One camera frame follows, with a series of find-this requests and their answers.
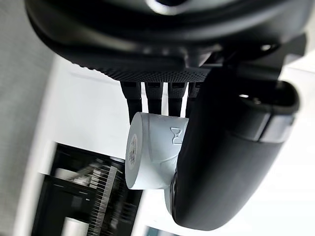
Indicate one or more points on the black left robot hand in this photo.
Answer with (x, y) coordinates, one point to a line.
(221, 172)

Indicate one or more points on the pale plastic cup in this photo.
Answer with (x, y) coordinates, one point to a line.
(152, 157)

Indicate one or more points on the black built-in dishwasher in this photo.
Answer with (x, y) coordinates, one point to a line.
(73, 196)

